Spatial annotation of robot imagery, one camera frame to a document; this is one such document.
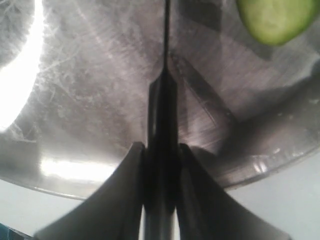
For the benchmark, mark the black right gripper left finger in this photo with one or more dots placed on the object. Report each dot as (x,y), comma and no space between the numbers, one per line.
(113,212)

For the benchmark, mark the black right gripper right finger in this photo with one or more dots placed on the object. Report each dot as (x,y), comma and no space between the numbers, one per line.
(206,212)

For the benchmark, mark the black knife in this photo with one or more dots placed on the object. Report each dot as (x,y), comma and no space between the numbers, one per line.
(161,165)

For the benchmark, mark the round steel plate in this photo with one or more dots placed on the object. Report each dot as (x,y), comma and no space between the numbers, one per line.
(75,78)

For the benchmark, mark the cucumber slice plate right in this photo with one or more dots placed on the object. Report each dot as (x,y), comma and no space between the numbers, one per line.
(276,22)

